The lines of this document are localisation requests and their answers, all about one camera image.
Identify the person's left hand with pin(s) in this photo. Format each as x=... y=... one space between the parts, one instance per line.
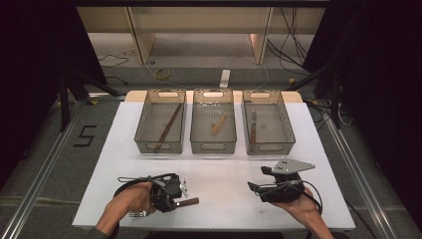
x=134 y=199

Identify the aluminium floor rail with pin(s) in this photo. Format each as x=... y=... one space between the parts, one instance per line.
x=361 y=186
x=33 y=186

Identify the grey mesh basket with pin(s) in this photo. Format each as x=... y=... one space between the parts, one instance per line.
x=205 y=116
x=272 y=126
x=149 y=122

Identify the person's right hand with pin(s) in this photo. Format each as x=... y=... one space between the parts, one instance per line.
x=307 y=207

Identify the black metal stand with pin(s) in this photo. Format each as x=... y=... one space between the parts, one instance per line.
x=64 y=99
x=335 y=99

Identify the white power strip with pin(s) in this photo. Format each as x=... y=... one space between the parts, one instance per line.
x=225 y=78

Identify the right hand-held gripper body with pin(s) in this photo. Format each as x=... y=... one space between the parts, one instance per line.
x=285 y=192

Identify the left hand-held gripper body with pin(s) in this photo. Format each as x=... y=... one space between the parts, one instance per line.
x=167 y=189

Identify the black curtain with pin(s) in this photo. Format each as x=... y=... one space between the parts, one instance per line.
x=30 y=66
x=388 y=83

